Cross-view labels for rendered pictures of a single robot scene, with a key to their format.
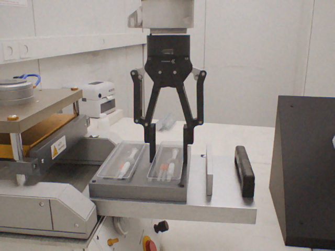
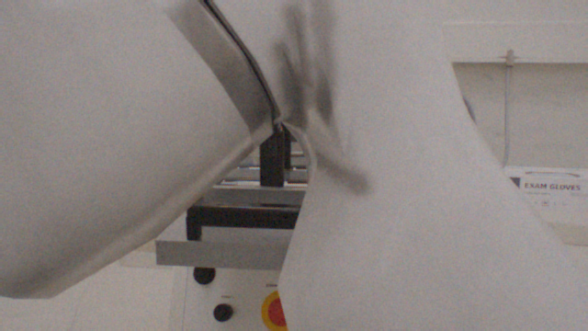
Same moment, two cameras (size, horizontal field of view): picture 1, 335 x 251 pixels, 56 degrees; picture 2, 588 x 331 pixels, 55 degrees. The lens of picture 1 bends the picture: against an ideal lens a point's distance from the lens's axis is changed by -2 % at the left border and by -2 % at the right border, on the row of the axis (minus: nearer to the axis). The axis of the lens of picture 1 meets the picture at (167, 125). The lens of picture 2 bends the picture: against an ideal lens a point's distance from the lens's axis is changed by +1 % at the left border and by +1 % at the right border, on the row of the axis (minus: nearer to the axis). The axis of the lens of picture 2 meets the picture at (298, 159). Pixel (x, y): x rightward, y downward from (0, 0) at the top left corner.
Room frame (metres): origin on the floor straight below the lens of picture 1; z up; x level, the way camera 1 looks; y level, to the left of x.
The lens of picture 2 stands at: (0.60, -0.71, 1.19)
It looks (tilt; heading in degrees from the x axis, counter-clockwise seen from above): 13 degrees down; 90
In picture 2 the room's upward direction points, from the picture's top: straight up
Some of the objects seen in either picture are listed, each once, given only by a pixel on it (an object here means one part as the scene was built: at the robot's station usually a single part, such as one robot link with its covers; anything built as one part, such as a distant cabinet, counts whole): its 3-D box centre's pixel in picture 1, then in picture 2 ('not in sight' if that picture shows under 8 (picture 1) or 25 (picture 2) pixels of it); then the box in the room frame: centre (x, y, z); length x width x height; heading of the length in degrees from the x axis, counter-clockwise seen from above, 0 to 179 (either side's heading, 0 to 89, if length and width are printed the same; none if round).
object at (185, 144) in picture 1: (185, 144); (272, 158); (0.56, -0.03, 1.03); 0.03 x 0.01 x 0.07; 174
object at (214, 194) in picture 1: (170, 173); (276, 201); (0.57, -0.01, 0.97); 0.30 x 0.22 x 0.08; 84
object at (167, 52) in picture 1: (168, 60); not in sight; (0.57, 0.00, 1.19); 0.08 x 0.08 x 0.09
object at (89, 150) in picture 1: (81, 147); not in sight; (0.73, 0.21, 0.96); 0.26 x 0.05 x 0.07; 84
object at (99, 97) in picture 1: (89, 98); not in sight; (1.72, 0.43, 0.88); 0.25 x 0.20 x 0.17; 70
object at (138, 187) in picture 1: (146, 167); not in sight; (0.57, 0.04, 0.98); 0.20 x 0.17 x 0.03; 174
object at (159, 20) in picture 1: (158, 17); not in sight; (0.59, 0.02, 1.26); 0.13 x 0.12 x 0.05; 174
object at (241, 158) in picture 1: (243, 168); (256, 222); (0.55, -0.14, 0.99); 0.15 x 0.02 x 0.04; 174
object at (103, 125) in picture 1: (103, 130); not in sight; (1.31, 0.27, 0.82); 0.05 x 0.05 x 0.14
